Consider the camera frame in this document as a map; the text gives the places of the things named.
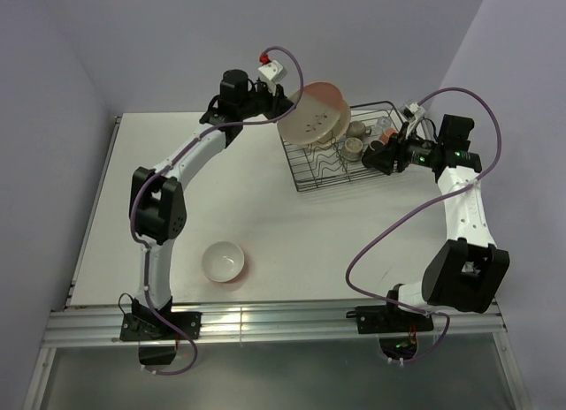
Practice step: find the orange mug white inside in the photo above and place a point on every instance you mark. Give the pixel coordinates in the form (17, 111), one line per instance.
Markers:
(386, 134)

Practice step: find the white bowl orange outside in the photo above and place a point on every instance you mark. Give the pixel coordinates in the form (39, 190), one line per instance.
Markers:
(223, 262)

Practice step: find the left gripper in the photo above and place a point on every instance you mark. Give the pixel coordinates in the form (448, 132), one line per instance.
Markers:
(278, 101)

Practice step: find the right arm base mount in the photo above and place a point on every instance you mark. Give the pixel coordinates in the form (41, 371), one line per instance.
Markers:
(388, 319)

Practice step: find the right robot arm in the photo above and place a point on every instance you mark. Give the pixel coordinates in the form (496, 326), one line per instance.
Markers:
(467, 271)

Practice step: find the small beige speckled cup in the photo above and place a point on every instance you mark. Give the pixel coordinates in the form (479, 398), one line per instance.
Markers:
(352, 149)

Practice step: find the aluminium frame rail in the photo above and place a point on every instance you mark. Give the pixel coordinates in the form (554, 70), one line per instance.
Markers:
(220, 323)

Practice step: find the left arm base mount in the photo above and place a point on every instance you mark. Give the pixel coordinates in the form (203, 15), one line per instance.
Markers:
(158, 345)

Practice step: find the pink and cream plate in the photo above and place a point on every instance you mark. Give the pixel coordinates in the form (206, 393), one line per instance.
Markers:
(315, 115)

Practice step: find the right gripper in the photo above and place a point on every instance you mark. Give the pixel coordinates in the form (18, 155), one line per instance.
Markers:
(384, 161)

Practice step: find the black wire dish rack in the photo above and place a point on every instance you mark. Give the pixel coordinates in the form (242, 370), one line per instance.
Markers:
(316, 168)

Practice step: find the grey-green ceramic cup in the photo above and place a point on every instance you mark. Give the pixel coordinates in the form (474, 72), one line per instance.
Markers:
(358, 129)

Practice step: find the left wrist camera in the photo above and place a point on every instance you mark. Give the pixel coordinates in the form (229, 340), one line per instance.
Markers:
(270, 70)

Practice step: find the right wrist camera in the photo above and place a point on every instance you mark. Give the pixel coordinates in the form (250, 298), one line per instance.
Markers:
(412, 114)

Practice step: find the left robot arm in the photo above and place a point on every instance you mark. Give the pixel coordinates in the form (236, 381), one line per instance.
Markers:
(158, 212)

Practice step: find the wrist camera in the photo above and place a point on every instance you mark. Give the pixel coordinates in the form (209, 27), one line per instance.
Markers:
(270, 70)
(412, 114)

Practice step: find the green and cream plate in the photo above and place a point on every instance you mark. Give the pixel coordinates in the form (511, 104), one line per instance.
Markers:
(338, 130)

